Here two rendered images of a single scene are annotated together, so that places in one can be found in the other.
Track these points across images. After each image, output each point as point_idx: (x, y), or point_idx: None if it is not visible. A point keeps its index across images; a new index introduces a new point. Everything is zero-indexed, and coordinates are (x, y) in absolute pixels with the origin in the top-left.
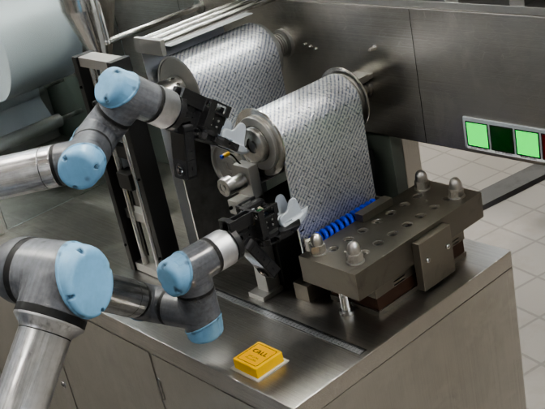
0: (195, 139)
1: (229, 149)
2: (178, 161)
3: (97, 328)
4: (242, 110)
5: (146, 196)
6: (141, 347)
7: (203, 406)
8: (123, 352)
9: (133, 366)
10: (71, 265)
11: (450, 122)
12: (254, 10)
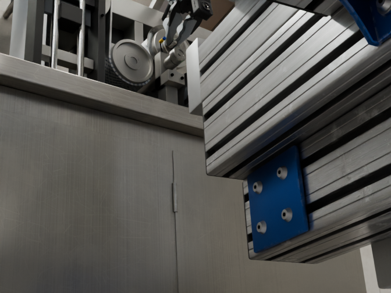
0: (186, 5)
1: (188, 30)
2: (203, 1)
3: (63, 127)
4: (159, 25)
5: (105, 32)
6: (153, 145)
7: (241, 200)
8: (113, 157)
9: (127, 175)
10: None
11: None
12: (6, 20)
